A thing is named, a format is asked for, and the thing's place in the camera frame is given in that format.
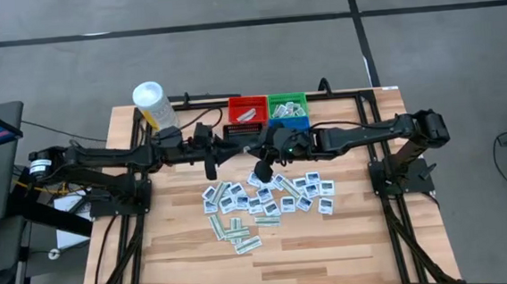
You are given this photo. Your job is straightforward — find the green white strip packet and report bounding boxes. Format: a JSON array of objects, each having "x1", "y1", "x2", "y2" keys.
[
  {"x1": 279, "y1": 176, "x2": 302, "y2": 200},
  {"x1": 207, "y1": 213, "x2": 227, "y2": 243},
  {"x1": 223, "y1": 226, "x2": 252, "y2": 243},
  {"x1": 211, "y1": 180, "x2": 233, "y2": 206},
  {"x1": 233, "y1": 235, "x2": 264, "y2": 256},
  {"x1": 229, "y1": 216, "x2": 244, "y2": 246},
  {"x1": 253, "y1": 214, "x2": 282, "y2": 229}
]

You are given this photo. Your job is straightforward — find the black plastic basket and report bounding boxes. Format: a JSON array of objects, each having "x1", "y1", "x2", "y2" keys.
[{"x1": 221, "y1": 121, "x2": 266, "y2": 141}]

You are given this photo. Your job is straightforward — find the red plastic basket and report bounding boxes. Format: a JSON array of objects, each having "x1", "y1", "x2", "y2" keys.
[{"x1": 226, "y1": 94, "x2": 270, "y2": 126}]

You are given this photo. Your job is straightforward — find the white paper sheet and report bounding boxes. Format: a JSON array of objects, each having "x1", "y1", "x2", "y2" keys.
[{"x1": 54, "y1": 193, "x2": 95, "y2": 251}]

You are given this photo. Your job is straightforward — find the white wipes canister yellow label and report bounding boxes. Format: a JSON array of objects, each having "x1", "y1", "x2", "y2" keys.
[{"x1": 130, "y1": 79, "x2": 181, "y2": 133}]

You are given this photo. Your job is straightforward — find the blue plastic basket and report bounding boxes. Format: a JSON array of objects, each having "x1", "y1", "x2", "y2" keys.
[{"x1": 267, "y1": 115, "x2": 311, "y2": 134}]

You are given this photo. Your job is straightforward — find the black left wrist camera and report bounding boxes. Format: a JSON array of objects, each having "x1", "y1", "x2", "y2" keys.
[{"x1": 191, "y1": 120, "x2": 215, "y2": 148}]

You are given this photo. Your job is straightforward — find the black clamp bar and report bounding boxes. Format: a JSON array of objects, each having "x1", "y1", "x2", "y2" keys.
[{"x1": 167, "y1": 88, "x2": 243, "y2": 105}]

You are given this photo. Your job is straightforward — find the black table frame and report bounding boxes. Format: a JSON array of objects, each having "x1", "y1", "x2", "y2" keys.
[{"x1": 71, "y1": 74, "x2": 464, "y2": 284}]

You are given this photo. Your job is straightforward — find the green plastic basket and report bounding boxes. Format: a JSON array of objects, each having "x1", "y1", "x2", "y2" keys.
[{"x1": 266, "y1": 91, "x2": 310, "y2": 121}]

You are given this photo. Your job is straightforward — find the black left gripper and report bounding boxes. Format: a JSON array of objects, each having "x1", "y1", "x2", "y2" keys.
[{"x1": 186, "y1": 135, "x2": 251, "y2": 182}]

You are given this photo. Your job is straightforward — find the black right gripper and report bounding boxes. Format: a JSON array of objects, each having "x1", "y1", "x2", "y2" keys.
[{"x1": 251, "y1": 126, "x2": 318, "y2": 184}]

